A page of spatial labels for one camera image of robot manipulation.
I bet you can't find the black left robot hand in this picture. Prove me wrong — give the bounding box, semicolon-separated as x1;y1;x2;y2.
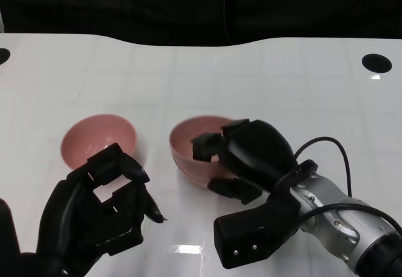
36;143;167;277

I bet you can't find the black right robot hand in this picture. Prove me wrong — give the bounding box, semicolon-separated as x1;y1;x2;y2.
190;119;299;205

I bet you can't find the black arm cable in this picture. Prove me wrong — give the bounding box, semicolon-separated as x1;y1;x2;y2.
273;136;402;237

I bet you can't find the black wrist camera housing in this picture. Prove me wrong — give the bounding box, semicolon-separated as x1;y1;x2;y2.
213;190;302;270

